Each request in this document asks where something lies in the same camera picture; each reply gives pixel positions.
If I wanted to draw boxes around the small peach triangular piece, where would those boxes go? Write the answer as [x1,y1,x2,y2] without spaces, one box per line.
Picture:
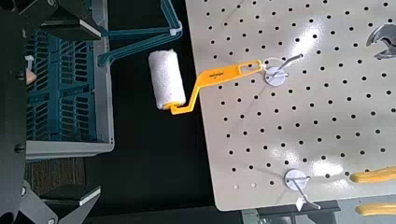
[25,68,38,85]

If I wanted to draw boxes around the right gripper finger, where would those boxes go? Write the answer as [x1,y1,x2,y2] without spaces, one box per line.
[17,181,102,224]
[15,0,102,41]

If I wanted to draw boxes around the grey crate teal bottom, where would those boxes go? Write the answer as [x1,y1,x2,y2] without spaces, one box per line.
[23,0,115,161]

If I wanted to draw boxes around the black pegboard stand frame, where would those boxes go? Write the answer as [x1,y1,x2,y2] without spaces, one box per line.
[241,200,342,224]

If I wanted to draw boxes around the beige perforated pegboard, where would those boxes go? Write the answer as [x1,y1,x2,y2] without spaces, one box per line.
[185,0,396,213]

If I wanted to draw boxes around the yellow handled pliers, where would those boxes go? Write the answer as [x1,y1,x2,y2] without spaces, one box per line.
[348,165,396,217]

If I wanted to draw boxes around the chrome adjustable wrench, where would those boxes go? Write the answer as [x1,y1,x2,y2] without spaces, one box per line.
[365,22,396,61]

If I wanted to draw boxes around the teal crate handle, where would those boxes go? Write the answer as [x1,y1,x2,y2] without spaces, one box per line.
[98,0,183,40]
[97,30,184,68]

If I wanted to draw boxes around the metal pegboard hook round base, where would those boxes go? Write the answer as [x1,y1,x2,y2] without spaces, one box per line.
[283,168,322,211]
[264,53,304,88]

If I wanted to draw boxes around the white paint roller yellow handle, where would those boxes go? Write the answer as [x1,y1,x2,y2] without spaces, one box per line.
[148,49,264,116]

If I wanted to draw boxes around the thin white ring loop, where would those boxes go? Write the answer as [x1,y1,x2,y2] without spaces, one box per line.
[263,56,286,73]

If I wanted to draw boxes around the small white hook tag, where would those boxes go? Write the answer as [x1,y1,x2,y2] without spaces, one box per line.
[294,196,305,213]

